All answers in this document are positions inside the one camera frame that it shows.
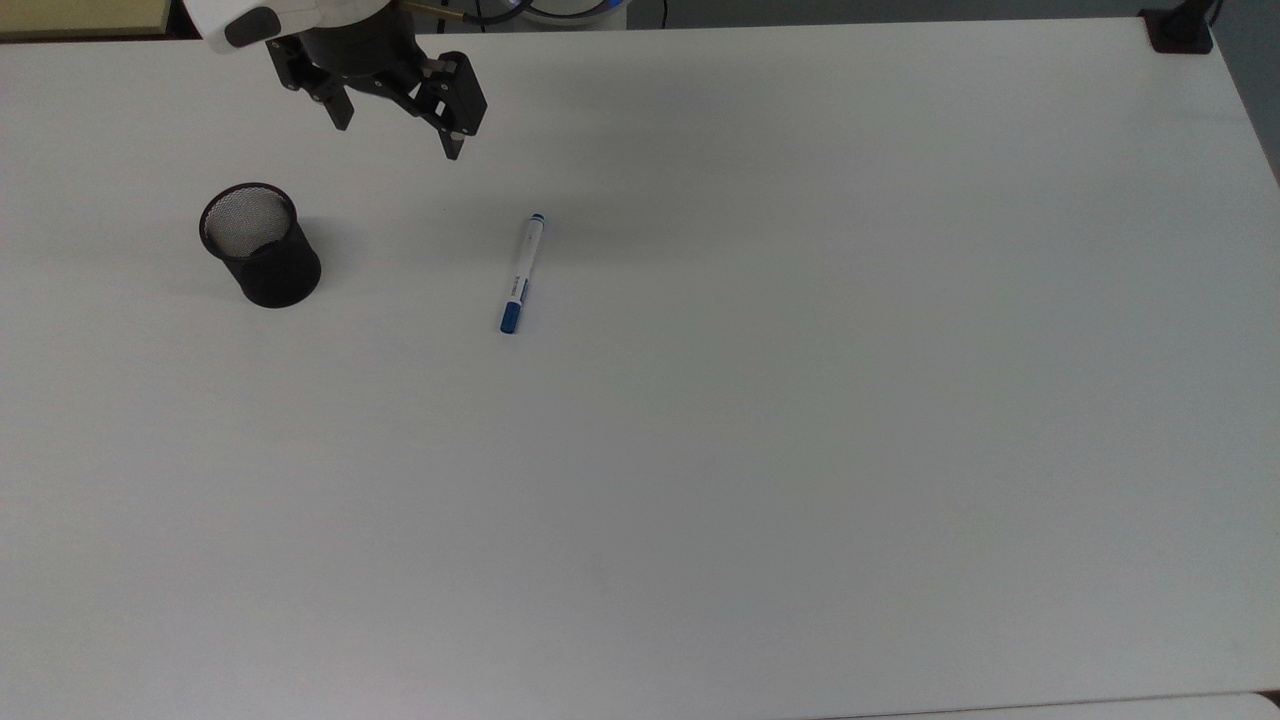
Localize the black camera stand base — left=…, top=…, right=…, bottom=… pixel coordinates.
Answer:
left=1138, top=0, right=1223, bottom=55

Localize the blue and white marker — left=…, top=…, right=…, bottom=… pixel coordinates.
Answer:
left=499, top=212, right=547, bottom=335

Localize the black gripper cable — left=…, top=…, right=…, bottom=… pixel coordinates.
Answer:
left=402, top=0, right=546, bottom=27

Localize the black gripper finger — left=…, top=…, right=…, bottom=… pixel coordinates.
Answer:
left=408, top=50, right=489, bottom=162
left=264, top=38, right=357, bottom=132

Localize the black mesh pen cup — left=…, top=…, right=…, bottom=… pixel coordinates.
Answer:
left=198, top=182, right=323, bottom=309

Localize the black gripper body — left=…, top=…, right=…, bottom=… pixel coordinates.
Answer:
left=296, top=0, right=433, bottom=99

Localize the beige board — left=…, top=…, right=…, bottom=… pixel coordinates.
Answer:
left=0, top=0, right=173, bottom=41

